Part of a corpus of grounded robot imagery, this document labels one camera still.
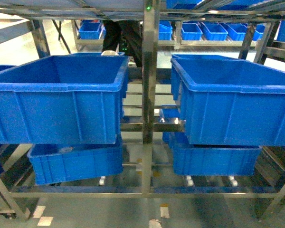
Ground lower blue bin left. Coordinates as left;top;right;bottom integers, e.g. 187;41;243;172
28;135;123;185

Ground blue bin behind container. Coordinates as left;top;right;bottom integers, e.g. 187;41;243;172
70;52;125;57
172;54;242;60

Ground white round object in bin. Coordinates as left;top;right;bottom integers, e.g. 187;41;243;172
101;50;119;56

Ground blue bin behind left container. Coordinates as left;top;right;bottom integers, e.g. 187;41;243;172
70;52;125;57

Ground left shelf blue container right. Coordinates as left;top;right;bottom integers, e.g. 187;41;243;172
171;58;285;146

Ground lower blue bin right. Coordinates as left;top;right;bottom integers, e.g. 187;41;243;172
169;141;262;176

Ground shelf blue container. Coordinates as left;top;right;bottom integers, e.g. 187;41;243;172
171;58;285;146
0;55;129;144

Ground stainless steel left shelf frame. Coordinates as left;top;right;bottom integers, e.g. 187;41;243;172
0;0;285;220

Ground blue bin behind right container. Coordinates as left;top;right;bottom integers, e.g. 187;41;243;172
172;54;242;60

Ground person in dark trousers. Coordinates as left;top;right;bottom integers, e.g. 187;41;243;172
102;20;143;67

